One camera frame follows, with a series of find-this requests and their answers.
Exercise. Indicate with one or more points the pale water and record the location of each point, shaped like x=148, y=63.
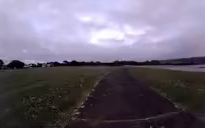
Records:
x=190, y=68

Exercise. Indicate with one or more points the green grass field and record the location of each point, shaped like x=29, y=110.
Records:
x=36, y=93

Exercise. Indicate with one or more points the dark asphalt path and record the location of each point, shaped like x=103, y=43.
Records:
x=123, y=96

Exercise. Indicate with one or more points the row of dark trees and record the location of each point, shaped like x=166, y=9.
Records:
x=73, y=63

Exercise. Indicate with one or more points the dark distant hill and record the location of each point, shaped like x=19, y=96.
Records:
x=193, y=60

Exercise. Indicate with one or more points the green grass strip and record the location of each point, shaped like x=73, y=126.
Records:
x=183, y=85

